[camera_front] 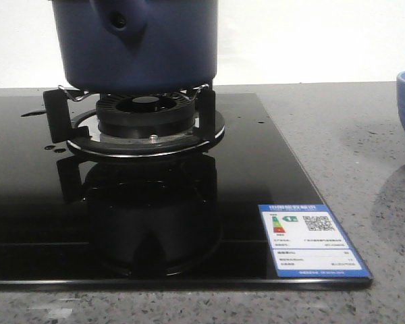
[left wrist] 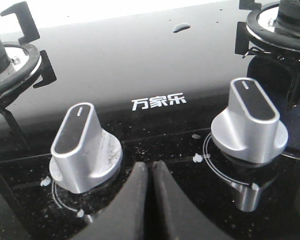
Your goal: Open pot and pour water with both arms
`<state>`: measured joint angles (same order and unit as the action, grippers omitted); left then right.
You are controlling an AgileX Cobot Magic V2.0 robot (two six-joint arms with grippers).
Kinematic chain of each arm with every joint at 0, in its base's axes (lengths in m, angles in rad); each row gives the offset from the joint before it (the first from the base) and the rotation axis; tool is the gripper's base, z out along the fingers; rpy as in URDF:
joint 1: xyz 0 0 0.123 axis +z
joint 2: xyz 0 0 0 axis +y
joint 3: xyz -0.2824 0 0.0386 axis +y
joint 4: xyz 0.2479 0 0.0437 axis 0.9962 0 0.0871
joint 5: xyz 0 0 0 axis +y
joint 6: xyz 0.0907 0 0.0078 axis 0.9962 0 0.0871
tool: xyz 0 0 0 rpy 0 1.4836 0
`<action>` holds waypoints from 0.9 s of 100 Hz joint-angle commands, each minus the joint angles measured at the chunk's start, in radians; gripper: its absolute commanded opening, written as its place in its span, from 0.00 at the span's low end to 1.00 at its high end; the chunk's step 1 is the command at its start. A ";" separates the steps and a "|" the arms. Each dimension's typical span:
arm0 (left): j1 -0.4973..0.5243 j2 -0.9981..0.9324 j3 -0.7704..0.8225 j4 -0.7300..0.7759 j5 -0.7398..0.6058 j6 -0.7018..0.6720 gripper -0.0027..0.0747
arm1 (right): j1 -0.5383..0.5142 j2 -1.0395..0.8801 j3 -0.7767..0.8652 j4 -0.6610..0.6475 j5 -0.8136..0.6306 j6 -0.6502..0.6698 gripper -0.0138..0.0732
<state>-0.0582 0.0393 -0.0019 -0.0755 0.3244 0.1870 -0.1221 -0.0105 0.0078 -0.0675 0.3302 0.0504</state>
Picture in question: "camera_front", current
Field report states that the round metal burner base ring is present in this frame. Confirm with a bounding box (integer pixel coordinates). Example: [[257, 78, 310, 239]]
[[65, 108, 226, 159]]

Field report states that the black gas burner head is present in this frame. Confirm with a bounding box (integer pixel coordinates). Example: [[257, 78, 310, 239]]
[[96, 95, 195, 138]]

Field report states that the black glass stove top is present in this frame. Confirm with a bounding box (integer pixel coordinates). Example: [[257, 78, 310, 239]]
[[0, 93, 373, 290]]

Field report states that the dark blue cooking pot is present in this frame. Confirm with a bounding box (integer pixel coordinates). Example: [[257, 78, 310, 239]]
[[52, 1, 218, 94]]

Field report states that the black pot support grate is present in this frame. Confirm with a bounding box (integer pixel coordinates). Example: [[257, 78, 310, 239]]
[[43, 84, 224, 146]]

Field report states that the blue white energy label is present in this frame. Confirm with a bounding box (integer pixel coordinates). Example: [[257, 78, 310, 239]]
[[259, 204, 371, 279]]

